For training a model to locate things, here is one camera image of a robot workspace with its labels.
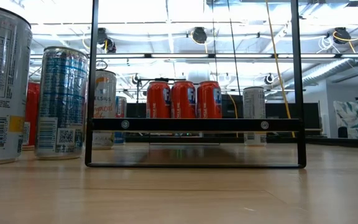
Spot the orange Fanta can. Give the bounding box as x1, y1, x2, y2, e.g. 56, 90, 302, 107
196, 80, 223, 119
146, 80, 172, 119
170, 80, 197, 119

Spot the red cola can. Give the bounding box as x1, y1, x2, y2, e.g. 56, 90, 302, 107
22, 82, 41, 152

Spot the long ceiling light strip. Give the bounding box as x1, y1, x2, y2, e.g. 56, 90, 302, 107
29, 52, 358, 60

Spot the silver blue energy drink can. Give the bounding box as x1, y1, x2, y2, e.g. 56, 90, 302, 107
34, 45, 89, 161
115, 95, 128, 146

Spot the white Celsius energy can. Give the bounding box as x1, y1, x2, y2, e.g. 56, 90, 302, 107
0, 3, 33, 167
242, 86, 267, 147

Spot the white Celsius can orange print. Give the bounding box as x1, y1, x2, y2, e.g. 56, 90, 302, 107
92, 68, 117, 150

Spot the white teal patterned cloth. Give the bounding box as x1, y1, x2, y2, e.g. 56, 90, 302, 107
333, 98, 358, 140

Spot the black frame wooden shelf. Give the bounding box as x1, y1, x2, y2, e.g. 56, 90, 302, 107
85, 0, 307, 169

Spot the thin yellow background cable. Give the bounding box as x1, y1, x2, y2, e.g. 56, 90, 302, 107
227, 93, 239, 138

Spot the black cable with coil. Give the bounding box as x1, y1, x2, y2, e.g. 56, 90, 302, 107
227, 0, 242, 98

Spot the yellow hanging cable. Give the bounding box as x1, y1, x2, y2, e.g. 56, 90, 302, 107
265, 0, 296, 138

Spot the silver ventilation duct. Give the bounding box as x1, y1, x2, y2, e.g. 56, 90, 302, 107
301, 57, 358, 90

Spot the black aluminium table frame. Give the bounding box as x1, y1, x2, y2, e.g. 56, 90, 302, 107
23, 135, 358, 149

